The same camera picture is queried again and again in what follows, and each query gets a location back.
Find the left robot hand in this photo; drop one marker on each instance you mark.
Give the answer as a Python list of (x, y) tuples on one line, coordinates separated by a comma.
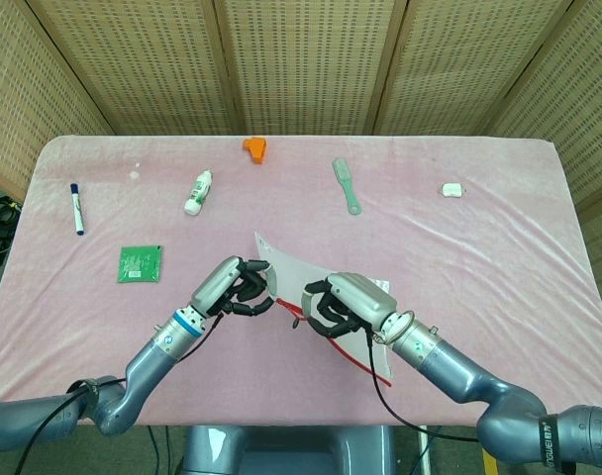
[(217, 284)]

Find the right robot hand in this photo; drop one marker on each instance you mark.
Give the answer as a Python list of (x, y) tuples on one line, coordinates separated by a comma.
[(365, 297)]

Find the clear mesh zipper pouch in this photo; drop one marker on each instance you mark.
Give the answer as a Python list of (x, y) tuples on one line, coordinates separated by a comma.
[(296, 274)]

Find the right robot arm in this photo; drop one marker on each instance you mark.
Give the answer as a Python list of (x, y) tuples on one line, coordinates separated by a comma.
[(459, 376)]

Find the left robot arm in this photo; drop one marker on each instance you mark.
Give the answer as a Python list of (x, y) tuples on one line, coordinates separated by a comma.
[(142, 366)]

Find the green foil sachet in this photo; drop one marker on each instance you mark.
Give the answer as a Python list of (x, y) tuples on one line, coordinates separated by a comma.
[(140, 264)]

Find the pink fleece tablecloth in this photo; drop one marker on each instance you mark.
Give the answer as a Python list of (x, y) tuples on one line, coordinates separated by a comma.
[(430, 247)]

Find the white green glue bottle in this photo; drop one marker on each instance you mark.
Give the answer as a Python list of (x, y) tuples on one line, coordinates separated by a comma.
[(198, 193)]

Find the green plastic comb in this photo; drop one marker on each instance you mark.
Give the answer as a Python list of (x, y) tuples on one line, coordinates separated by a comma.
[(345, 183)]

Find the orange plastic block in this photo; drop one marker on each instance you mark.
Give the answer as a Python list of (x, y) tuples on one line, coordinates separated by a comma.
[(256, 147)]

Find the blue white marker pen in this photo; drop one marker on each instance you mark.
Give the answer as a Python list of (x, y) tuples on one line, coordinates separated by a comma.
[(77, 208)]

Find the grey robot torso base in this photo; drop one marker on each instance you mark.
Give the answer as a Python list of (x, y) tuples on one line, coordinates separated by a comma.
[(281, 450)]

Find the woven folding screen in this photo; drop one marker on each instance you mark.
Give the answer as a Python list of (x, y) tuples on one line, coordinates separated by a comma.
[(306, 59)]

